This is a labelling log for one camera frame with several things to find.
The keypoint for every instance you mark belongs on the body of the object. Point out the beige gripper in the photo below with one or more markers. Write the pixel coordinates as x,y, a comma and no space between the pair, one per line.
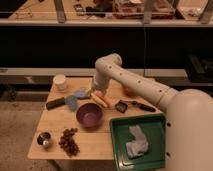
96,87

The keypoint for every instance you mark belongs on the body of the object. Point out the yellow banana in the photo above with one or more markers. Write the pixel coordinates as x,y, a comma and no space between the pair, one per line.
99,100

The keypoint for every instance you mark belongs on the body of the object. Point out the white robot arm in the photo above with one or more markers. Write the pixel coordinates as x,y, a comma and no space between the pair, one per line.
189,114

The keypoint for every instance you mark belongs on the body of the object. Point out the purple bowl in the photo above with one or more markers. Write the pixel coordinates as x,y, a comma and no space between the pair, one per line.
89,115

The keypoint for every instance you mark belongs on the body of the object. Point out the orange carrot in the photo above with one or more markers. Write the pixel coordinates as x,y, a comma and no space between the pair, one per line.
105,99

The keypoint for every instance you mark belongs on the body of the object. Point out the small black square dish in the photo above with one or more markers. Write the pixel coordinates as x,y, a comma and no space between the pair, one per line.
121,106

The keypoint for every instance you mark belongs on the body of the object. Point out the red apple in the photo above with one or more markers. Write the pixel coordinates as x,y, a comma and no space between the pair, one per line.
128,92

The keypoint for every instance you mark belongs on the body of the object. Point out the wooden table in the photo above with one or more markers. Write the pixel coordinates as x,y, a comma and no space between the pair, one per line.
94,144

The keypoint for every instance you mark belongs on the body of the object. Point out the white paper cup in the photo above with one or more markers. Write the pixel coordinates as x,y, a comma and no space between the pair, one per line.
60,82

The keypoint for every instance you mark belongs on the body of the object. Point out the bunch of dark grapes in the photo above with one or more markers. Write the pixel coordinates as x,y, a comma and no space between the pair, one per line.
67,142

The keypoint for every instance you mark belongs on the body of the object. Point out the green plastic tray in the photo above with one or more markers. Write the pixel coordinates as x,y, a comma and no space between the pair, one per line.
153,127

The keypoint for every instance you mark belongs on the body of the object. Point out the white crumpled cloth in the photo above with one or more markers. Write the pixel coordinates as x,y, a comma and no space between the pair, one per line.
139,146

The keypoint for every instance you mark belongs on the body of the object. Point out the small metal cup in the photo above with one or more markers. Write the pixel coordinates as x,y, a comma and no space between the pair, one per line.
44,139

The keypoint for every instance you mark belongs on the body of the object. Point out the black handled knife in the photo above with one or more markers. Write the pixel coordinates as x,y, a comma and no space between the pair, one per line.
142,106

